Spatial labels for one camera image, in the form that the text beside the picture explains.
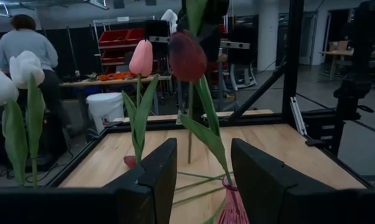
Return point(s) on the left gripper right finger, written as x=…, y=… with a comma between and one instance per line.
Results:
x=259, y=180

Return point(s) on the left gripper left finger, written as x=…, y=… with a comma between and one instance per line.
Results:
x=159, y=180

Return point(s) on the pink artificial tulip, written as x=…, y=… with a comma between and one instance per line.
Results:
x=130, y=161
x=141, y=59

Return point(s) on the purple ribbed glass vase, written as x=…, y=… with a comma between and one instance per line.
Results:
x=232, y=208

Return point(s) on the dark maroon artificial tulip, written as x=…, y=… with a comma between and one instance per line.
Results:
x=187, y=59
x=200, y=183
x=190, y=140

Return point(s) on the white draped object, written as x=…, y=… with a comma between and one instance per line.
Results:
x=169, y=17

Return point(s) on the red storage bin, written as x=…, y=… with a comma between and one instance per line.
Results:
x=112, y=56
x=136, y=35
x=114, y=37

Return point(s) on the white bucket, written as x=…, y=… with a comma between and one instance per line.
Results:
x=105, y=109

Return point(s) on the orange objects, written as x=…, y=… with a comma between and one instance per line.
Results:
x=116, y=76

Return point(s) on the wooden workbench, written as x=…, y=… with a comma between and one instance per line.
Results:
x=91, y=82

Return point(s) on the wooden desk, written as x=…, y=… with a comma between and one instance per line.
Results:
x=337, y=53

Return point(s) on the black equipment stand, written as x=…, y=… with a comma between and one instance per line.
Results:
x=352, y=93

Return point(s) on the person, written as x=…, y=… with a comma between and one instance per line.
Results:
x=28, y=46

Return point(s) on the silver angle bracket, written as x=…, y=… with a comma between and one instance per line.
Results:
x=298, y=116

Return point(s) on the black aluminium table frame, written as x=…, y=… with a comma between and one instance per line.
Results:
x=295, y=62

